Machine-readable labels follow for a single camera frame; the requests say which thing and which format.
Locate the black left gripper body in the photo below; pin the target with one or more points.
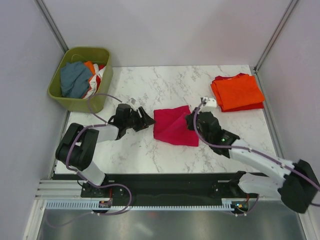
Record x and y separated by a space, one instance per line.
133 117

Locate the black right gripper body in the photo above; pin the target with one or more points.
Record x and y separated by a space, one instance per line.
207 139

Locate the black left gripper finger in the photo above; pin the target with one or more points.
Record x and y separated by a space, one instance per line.
139 125
146 120

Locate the magenta t shirt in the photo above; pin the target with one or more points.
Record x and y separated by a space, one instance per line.
171 127

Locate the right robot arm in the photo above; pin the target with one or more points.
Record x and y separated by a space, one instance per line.
294 183

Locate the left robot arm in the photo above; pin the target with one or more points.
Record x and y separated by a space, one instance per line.
77 148

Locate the folded orange t shirt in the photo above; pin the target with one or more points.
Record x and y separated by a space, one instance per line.
237 91

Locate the folded red t shirt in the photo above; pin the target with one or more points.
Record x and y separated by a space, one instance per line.
250 106

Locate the white orange t shirt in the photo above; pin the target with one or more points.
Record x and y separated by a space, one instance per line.
94 82

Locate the olive green plastic bin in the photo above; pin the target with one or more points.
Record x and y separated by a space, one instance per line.
96 55

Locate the grey blue t shirt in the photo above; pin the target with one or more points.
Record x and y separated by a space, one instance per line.
74 79

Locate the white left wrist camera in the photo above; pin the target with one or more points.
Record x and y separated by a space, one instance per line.
131 101

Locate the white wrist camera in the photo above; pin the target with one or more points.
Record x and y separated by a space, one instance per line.
131 101
208 104

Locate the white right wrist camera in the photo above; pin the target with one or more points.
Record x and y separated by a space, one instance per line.
208 104

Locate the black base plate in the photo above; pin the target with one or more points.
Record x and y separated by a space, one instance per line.
180 200

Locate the aluminium rail profile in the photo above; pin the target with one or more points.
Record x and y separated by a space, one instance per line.
57 190

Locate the white slotted cable duct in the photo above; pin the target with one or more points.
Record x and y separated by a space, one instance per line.
99 205

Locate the left aluminium frame post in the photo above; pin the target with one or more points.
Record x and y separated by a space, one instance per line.
52 24

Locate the aluminium frame post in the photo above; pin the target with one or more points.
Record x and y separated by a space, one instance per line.
52 24
276 34

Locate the right aluminium frame post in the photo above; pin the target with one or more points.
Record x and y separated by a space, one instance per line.
276 34

